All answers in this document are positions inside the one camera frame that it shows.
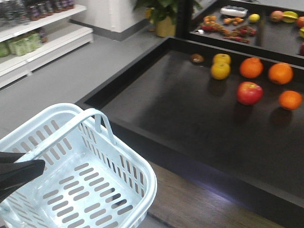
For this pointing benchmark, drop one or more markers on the small tangerine centre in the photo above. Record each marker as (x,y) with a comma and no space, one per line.
(290,100)

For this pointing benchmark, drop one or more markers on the light blue plastic basket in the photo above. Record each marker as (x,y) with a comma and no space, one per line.
(91,178)

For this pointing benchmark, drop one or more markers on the orange with knob top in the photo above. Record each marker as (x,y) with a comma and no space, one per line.
(251,67)

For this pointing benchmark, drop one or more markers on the yellow pear fruit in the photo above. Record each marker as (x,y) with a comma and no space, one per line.
(222,58)
(220,70)

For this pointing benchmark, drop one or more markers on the yellow pear fruit front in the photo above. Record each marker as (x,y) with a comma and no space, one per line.
(220,70)

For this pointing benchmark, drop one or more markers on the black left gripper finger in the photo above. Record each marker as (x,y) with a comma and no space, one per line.
(10,157)
(14,175)

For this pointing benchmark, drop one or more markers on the white supermarket shelf unit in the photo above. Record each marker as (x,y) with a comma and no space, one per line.
(35,32)

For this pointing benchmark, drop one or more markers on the green potted plant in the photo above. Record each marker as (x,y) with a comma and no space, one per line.
(161,14)

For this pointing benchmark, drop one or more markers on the yellow pear fruit back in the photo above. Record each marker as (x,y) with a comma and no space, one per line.
(222,58)

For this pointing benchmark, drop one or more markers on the round orange back row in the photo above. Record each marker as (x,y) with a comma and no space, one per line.
(280,73)

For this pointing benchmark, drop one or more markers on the black wooden produce stand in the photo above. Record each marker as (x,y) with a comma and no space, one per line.
(175,114)

